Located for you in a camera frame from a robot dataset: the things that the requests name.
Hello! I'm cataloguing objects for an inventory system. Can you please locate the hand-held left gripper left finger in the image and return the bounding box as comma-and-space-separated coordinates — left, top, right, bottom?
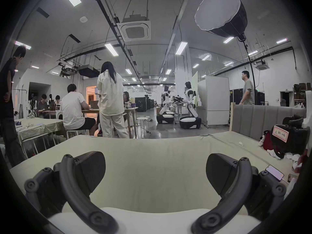
24, 151, 119, 234

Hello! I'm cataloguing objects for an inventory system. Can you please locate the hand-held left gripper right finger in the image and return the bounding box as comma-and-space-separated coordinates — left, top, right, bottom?
191, 153, 287, 234

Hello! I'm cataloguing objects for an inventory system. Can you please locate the wooden table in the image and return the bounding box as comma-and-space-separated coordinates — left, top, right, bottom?
82, 106, 139, 139

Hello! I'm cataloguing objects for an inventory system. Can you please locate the white round stool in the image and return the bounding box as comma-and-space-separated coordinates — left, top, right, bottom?
136, 117, 149, 133
66, 129, 90, 139

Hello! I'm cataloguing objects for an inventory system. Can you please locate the table with beige sheet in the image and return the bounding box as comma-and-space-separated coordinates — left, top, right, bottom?
14, 118, 67, 158

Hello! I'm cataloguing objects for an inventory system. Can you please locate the white humanoid robot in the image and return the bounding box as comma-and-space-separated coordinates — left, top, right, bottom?
172, 81, 202, 130
156, 85, 175, 124

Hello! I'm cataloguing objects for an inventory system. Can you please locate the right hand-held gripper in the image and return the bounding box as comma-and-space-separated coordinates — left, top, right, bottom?
271, 90, 312, 156

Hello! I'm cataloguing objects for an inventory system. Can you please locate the bed with beige sheet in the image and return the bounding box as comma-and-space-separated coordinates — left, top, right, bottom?
10, 131, 304, 219

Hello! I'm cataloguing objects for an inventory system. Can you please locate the red white plush toy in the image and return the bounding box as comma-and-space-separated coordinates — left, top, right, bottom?
259, 130, 284, 160

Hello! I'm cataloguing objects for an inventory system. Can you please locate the group of people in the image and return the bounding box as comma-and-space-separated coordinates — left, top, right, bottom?
37, 94, 62, 119

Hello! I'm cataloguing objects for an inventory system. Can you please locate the grey padded headboard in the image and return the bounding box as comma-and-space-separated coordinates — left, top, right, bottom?
230, 103, 306, 141

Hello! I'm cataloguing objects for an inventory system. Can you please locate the softbox lamp on stand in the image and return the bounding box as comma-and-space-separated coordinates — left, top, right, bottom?
194, 0, 258, 105

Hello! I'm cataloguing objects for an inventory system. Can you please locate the person's right hand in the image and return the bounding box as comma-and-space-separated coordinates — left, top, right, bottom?
294, 155, 308, 174

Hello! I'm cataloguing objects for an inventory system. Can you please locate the phone with pink screen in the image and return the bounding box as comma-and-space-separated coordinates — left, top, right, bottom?
265, 165, 285, 181

